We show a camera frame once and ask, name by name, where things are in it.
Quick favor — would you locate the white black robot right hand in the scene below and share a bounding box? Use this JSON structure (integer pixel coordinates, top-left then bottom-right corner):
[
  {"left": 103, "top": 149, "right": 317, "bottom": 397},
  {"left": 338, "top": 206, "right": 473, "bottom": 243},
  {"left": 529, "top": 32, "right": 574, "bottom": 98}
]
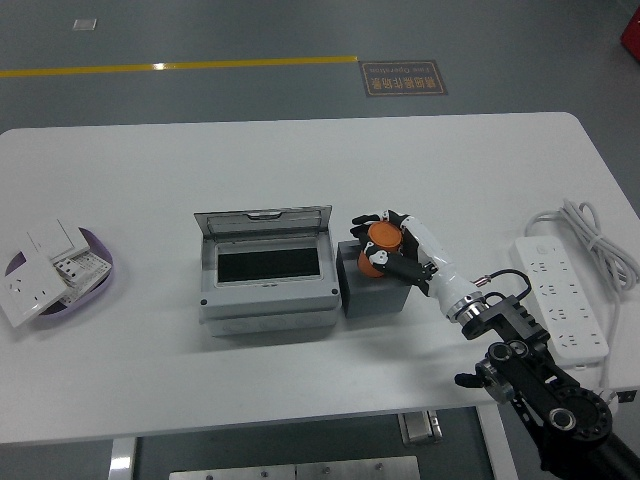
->
[{"left": 349, "top": 208, "right": 482, "bottom": 321}]

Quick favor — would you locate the orange cylinder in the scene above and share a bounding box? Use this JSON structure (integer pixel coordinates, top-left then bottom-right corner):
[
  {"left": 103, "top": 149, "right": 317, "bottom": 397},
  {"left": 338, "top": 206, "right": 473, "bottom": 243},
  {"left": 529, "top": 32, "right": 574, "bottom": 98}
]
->
[{"left": 357, "top": 221, "right": 405, "bottom": 278}]

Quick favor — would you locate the transparent hinged box lid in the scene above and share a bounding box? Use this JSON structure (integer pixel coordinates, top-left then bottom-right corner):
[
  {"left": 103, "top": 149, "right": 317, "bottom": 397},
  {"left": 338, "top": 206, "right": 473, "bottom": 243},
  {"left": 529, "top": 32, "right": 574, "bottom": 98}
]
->
[{"left": 193, "top": 204, "right": 335, "bottom": 247}]

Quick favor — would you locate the grey cube with round hole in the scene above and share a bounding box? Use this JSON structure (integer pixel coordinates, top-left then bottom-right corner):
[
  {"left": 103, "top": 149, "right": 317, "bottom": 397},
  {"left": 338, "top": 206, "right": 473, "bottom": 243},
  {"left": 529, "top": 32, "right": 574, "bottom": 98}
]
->
[{"left": 336, "top": 238, "right": 414, "bottom": 320}]

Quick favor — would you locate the white table leg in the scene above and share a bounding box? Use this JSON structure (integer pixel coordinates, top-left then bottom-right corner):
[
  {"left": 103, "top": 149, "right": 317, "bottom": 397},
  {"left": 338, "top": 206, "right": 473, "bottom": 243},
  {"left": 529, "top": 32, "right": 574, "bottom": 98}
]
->
[
  {"left": 107, "top": 437, "right": 137, "bottom": 480},
  {"left": 475, "top": 403, "right": 519, "bottom": 480}
]

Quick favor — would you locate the red object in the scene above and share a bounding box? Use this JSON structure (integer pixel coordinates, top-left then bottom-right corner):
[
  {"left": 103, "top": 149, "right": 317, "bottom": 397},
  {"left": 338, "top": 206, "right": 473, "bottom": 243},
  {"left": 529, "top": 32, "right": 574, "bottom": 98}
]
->
[{"left": 619, "top": 7, "right": 640, "bottom": 51}]

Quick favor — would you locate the purple plastic tray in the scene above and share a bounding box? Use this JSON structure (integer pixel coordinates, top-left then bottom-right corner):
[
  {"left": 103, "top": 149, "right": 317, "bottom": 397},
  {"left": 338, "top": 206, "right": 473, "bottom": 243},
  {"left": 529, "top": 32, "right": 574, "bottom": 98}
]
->
[{"left": 4, "top": 227, "right": 117, "bottom": 330}]

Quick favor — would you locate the white perforated socket module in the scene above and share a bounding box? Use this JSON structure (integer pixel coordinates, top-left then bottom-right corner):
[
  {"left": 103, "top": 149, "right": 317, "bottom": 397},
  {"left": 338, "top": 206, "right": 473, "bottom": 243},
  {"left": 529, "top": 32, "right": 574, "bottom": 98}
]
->
[{"left": 52, "top": 249, "right": 112, "bottom": 304}]

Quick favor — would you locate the metal table bracket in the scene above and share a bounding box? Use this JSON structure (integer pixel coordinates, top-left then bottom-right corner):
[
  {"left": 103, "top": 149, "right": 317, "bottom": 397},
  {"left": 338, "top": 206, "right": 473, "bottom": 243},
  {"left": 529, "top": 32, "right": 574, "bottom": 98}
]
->
[{"left": 397, "top": 409, "right": 444, "bottom": 446}]

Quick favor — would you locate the white power cord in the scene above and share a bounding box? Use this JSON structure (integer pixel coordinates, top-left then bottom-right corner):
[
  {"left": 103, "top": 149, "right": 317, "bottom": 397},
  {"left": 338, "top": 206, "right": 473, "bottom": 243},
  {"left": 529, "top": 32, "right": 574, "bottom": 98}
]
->
[{"left": 523, "top": 198, "right": 640, "bottom": 397}]

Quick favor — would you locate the grey electrical enclosure box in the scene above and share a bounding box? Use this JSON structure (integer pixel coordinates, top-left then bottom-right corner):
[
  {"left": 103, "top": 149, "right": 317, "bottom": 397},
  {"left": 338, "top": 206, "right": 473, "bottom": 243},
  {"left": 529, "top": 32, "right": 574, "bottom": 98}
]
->
[{"left": 198, "top": 233, "right": 342, "bottom": 339}]

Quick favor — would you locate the metal base plate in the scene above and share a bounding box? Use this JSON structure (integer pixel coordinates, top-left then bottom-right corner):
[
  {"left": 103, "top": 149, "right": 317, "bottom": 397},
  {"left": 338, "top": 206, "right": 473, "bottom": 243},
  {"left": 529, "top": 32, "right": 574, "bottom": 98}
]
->
[{"left": 168, "top": 455, "right": 421, "bottom": 480}]

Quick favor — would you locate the white wall switch panel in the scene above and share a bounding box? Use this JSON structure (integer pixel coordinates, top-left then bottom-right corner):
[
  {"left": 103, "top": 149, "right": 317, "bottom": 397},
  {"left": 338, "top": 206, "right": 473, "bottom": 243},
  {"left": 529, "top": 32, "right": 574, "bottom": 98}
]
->
[{"left": 25, "top": 218, "right": 91, "bottom": 262}]

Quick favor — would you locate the white wall socket panel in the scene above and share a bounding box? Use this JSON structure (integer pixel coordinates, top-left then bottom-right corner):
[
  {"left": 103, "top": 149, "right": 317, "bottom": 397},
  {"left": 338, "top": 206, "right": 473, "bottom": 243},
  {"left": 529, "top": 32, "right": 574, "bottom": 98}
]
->
[{"left": 0, "top": 251, "right": 68, "bottom": 329}]

